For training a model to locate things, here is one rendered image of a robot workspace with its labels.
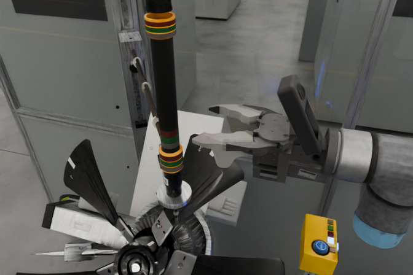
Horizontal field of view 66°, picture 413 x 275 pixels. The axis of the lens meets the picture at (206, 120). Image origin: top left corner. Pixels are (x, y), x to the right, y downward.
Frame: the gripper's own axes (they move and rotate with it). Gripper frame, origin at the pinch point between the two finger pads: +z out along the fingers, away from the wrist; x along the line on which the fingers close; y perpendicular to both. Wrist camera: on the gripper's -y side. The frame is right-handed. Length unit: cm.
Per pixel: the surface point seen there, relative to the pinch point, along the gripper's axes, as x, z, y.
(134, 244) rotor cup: -1.6, 18.3, 38.8
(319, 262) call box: 21, -28, 61
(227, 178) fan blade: 12.9, -1.0, 25.4
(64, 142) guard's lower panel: 71, 107, 82
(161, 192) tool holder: -0.7, 9.7, 19.0
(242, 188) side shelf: 62, 3, 80
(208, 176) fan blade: 14.0, 4.3, 27.0
